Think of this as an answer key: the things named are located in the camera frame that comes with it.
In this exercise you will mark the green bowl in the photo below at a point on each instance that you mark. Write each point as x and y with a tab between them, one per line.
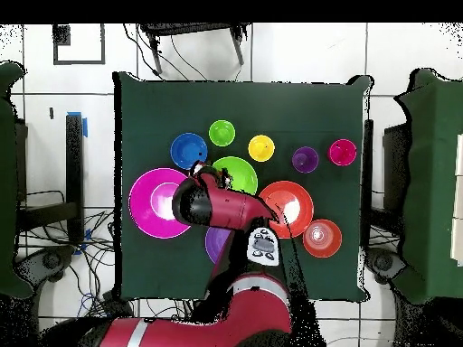
242	173

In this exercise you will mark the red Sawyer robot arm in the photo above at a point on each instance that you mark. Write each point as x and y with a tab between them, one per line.
231	209

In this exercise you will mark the yellow cup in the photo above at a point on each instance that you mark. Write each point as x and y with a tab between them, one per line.
260	148

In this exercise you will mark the purple bowl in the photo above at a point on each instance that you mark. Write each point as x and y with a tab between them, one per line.
215	244

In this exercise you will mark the blue bowl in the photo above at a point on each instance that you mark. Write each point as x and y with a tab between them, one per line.
188	151

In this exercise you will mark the green cup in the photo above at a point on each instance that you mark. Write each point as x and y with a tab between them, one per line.
221	133

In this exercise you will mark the large orange bowl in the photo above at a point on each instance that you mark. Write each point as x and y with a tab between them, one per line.
305	202

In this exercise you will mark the purple cup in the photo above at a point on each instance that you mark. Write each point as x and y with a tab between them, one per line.
305	159

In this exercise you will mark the large pink bowl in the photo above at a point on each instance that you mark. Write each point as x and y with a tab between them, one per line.
144	206

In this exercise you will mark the dark green tablecloth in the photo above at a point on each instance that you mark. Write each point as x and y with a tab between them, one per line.
217	101

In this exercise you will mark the small orange bowl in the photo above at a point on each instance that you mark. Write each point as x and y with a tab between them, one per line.
325	247

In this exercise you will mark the pink cup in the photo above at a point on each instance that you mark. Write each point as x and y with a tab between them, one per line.
342	152

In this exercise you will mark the blue tape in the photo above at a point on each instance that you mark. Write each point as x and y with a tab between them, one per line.
85	126

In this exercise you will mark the black power box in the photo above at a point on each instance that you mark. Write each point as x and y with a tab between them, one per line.
115	303

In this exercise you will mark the black stool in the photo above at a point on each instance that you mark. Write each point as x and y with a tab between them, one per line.
188	29

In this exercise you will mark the green cloth side table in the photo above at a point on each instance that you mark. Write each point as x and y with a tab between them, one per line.
434	180
7	180

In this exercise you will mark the black metal post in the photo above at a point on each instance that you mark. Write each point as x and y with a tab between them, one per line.
368	162

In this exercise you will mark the black metal frame beam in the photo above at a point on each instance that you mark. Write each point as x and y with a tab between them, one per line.
74	162

